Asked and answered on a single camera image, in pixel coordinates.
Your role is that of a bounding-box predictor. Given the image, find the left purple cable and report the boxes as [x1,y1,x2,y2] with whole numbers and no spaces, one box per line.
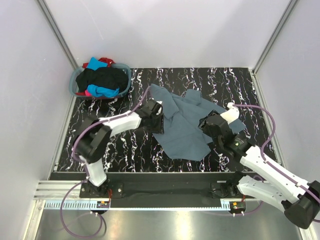
[59,86,153,238]

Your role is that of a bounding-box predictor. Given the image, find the aluminium frame rail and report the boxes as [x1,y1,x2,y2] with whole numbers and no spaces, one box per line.
[33,181,305,211]

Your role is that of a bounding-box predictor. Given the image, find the grey blue t shirt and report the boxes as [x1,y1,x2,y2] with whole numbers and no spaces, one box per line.
[149,83,246,162]

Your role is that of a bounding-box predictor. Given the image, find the black t shirt in basket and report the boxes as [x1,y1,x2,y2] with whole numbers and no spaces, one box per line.
[75,67,129,92]

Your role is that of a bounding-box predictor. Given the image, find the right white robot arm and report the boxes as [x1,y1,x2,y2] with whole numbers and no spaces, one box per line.
[198,102,320,229]

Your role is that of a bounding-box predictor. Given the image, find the cyan t shirt in basket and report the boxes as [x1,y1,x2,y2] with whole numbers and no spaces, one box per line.
[86,57,120,98]

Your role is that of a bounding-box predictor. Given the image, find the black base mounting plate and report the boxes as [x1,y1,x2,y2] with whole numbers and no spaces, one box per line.
[79,172,256,208]

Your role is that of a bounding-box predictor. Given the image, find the red t shirt in basket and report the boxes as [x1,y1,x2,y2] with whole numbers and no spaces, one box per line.
[75,57,120,98]

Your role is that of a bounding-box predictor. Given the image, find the teal plastic laundry basket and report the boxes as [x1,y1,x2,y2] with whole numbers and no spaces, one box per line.
[68,63,132,100]

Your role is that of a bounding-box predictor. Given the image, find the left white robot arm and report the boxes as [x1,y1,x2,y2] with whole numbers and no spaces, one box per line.
[71,98,164,198]

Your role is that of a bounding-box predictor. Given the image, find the pink garment in basket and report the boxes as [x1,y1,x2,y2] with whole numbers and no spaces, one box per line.
[84,90,92,97]

